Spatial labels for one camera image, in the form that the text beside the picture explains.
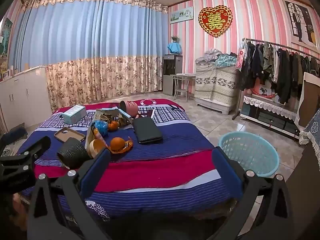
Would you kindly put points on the long wall picture panel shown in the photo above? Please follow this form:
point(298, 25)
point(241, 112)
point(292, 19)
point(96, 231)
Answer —
point(182, 15)

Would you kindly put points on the brown paper package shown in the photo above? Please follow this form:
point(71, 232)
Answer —
point(106, 117)

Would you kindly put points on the grey storage cabinet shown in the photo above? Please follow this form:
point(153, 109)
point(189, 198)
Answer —
point(215, 106)

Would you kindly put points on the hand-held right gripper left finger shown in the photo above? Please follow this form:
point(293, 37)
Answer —
point(96, 170)

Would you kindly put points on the pink mug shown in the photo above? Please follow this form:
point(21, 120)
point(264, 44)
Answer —
point(130, 108)

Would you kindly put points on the light blue plastic basket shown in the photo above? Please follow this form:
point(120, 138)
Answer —
point(257, 160)

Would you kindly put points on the teal tissue box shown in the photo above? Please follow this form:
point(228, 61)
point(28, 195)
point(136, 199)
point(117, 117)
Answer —
point(74, 115)

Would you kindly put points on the blue cloth cover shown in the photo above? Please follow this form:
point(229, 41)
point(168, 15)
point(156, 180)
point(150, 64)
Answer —
point(174, 48)

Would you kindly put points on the white and yellow wrapper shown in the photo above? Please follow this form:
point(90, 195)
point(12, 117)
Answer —
point(89, 133)

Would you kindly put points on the beige patterned cloth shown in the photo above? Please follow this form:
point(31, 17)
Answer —
point(217, 82)

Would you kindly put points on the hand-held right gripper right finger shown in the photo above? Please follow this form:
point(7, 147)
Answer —
point(226, 170)

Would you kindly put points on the white lace cloth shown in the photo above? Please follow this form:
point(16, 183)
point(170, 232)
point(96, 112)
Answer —
point(272, 105)

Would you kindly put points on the small orange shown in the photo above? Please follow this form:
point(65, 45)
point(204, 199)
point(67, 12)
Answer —
point(113, 125)

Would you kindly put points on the small round metal table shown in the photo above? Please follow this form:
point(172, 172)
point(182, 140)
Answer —
point(185, 76)

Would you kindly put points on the white cabinet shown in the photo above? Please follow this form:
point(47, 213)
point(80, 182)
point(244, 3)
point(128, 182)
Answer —
point(25, 92)

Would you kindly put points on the blue fringed cloth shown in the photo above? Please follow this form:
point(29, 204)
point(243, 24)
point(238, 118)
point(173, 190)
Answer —
point(312, 130)

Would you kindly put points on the small potted plant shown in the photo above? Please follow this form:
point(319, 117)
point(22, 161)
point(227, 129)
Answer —
point(175, 39)

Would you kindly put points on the blue and floral curtain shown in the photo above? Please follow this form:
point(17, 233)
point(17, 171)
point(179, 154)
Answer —
point(75, 42)

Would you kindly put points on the red and pink toy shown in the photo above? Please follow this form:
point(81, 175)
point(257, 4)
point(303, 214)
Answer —
point(263, 91)

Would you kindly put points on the small photo frame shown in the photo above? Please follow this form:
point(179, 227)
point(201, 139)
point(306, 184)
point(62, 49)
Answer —
point(6, 73)

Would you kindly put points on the row of hanging clothes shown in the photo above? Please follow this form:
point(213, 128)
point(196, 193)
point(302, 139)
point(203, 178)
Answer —
point(282, 65)

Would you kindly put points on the red heart wall decoration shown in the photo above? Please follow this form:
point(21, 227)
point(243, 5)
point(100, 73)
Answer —
point(215, 21)

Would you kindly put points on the pink hanging packet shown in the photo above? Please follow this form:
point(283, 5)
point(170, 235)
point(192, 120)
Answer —
point(240, 58)

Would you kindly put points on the blue plastic bag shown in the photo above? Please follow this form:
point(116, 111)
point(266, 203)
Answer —
point(101, 127)

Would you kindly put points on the low black media cabinet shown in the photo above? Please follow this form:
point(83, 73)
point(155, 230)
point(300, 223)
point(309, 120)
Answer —
point(270, 120)

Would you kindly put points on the blue and red striped blanket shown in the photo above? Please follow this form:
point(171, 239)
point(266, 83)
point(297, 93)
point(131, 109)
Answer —
point(162, 170)

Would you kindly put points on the grey water dispenser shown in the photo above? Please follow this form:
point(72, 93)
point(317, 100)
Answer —
point(172, 75)

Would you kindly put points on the black wallet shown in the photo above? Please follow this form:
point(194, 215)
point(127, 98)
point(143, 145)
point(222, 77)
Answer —
point(147, 130)

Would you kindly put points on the orange peel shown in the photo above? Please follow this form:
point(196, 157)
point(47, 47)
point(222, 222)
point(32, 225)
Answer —
point(128, 143)

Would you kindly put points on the folded brown table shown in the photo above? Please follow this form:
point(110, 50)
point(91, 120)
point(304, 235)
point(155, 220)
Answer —
point(311, 100)

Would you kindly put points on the pile of clothes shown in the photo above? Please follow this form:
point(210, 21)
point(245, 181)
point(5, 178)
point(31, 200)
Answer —
point(215, 57)

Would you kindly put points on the brown phone case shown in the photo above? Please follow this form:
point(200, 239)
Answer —
point(70, 135)

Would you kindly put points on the metal clothes rack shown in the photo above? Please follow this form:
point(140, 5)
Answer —
point(275, 43)

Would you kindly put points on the green wall poster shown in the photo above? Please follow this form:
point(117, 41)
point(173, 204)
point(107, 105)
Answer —
point(6, 37)

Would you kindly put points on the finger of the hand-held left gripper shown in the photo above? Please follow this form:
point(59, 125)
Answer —
point(35, 148)
point(7, 140)

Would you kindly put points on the framed couple wall poster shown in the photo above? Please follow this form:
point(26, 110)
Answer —
point(300, 22)

